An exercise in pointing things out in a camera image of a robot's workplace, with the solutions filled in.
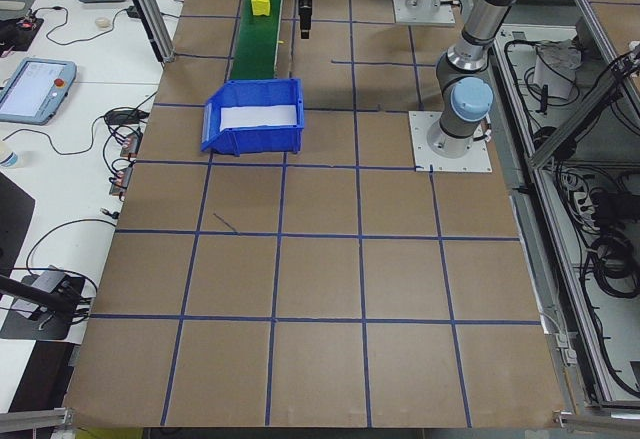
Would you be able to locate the black stand pole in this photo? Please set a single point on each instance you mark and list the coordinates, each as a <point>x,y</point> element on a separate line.
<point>30,291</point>

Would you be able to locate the black flat panel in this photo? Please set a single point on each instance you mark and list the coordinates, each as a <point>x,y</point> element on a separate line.
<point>12,224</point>

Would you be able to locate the metal V-shaped frame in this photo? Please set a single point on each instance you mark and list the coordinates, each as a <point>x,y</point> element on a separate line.
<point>550,259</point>

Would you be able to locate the tall aluminium extrusion post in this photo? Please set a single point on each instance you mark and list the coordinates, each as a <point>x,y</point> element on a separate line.
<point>151,16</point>

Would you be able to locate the white square base plate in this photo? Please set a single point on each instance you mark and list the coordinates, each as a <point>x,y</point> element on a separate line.
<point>430,16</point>
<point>475,161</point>

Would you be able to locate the yellow foam block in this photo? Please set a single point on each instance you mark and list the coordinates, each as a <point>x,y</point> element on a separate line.
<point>261,5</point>

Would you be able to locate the blue plastic storage bin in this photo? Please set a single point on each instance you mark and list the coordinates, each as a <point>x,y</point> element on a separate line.
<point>260,141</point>

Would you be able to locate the green conveyor belt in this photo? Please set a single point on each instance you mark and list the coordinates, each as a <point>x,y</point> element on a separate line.
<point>255,49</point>

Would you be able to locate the small usb hub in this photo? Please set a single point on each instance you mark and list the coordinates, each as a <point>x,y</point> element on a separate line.
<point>132,144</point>
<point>121,182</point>

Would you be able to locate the black stand base plate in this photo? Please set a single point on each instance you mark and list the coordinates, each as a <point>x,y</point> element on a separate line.
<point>30,328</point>

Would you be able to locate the white crumpled paper bag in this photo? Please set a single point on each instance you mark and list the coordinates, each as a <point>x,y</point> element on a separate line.
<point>555,74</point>

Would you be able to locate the grey hub box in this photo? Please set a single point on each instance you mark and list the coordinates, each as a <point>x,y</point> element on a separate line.
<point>47,279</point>

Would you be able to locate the black circuit board box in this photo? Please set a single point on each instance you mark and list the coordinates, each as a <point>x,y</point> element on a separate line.
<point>20,34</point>

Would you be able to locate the black power adapter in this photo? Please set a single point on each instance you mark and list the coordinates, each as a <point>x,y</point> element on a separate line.
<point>134,11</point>
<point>120,117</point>
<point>611,209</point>

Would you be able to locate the white round puck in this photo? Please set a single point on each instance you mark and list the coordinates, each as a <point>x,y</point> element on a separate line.
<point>103,22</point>

